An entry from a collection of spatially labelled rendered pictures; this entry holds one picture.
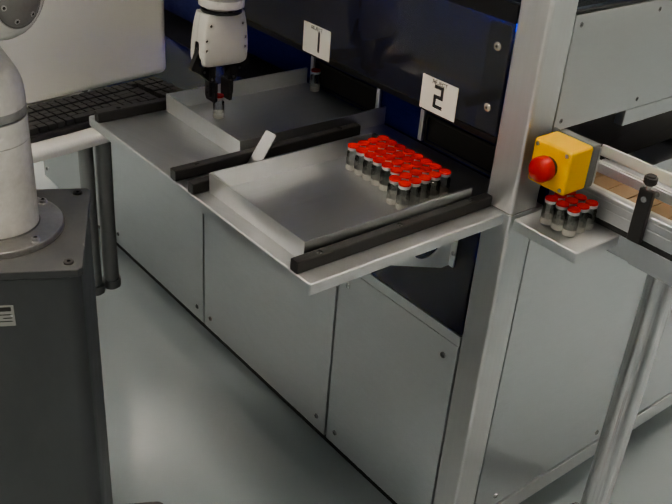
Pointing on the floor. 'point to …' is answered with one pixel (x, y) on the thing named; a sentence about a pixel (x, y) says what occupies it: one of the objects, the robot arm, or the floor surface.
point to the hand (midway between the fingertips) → (219, 89)
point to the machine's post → (503, 240)
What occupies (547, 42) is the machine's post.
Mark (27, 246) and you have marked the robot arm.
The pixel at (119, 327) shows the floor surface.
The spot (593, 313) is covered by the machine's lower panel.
